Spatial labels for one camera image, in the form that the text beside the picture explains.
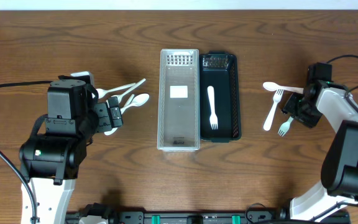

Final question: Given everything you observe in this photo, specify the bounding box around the white fork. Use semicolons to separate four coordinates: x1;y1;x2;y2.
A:
278;116;293;137
263;89;284;131
207;86;218;130

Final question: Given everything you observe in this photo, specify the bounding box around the white spoon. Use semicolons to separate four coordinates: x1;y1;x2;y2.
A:
96;83;135;99
116;78;146;103
262;82;304;94

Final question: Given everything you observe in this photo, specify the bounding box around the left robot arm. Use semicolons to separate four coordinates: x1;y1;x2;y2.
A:
19;79;123;223

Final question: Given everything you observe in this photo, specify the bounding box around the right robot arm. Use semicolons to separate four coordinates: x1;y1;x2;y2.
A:
277;62;358;222

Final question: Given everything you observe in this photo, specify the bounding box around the white spoon bowl down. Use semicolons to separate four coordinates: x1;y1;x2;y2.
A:
104;94;134;136

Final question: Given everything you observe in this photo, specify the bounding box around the white spoon bowl right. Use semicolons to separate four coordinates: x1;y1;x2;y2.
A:
121;93;150;114

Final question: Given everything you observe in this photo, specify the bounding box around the white label sticker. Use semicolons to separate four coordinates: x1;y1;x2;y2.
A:
170;85;188;98

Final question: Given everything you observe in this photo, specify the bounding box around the clear perforated plastic basket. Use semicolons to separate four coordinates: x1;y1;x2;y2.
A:
157;49;200;152

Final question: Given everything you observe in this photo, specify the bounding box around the black perforated plastic basket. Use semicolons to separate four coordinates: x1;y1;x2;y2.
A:
199;51;242;142

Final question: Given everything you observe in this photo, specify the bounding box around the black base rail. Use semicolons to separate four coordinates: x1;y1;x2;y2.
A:
63;203;351;224

